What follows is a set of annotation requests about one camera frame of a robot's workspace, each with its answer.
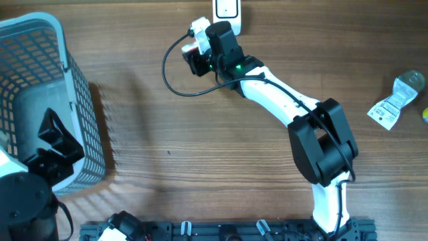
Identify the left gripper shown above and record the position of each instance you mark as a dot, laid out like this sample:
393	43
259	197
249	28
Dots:
59	167

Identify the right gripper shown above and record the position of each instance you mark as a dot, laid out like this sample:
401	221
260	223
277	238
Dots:
196	61

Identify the small red carton box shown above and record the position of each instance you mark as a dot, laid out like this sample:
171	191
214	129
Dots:
187	49

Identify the black red snack packet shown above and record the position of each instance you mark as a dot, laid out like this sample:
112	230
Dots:
387	112

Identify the silver tin can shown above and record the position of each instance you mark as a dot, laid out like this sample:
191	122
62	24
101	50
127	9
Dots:
414	79

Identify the yellow capped bottle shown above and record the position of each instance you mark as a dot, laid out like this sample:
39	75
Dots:
425	115

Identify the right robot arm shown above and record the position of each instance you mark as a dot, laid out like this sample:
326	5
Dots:
322	143

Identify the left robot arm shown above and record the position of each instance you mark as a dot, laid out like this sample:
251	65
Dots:
28	203

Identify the white barcode scanner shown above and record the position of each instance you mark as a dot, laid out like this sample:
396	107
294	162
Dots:
228	10

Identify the grey plastic mesh basket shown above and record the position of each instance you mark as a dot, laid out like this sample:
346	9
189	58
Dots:
37	73

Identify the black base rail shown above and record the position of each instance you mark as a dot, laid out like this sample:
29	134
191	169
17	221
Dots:
286	230

